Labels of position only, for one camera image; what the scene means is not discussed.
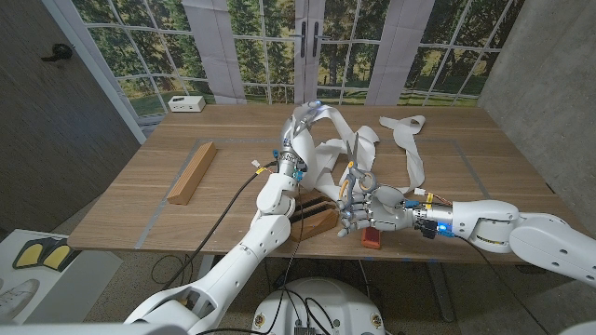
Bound grey table leg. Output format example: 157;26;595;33
427;262;456;323

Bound orange toy drill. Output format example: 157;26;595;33
361;226;383;250

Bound printed window forest backdrop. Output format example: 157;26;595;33
44;0;527;117

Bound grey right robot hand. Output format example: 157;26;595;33
335;183;455;239

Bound grey and tan scissors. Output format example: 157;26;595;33
338;132;378;204

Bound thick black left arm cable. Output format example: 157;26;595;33
160;160;278;290

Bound dark brown slotted wooden block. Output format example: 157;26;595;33
288;189;340;242

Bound white receipt paper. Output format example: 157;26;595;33
291;102;427;202

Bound yellow and black foot pedal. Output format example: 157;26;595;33
11;236;74;272

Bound white floor platform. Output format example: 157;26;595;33
0;227;123;327

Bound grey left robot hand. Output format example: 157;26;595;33
272;100;325;182

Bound white sneaker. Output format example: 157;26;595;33
0;277;41;325

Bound white power strip box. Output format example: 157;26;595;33
167;95;207;114

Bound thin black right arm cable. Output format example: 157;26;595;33
458;235;553;335

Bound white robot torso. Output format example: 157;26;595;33
251;277;386;335

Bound black door handle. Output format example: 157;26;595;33
40;43;74;62

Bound long light wooden block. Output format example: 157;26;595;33
166;141;218;206

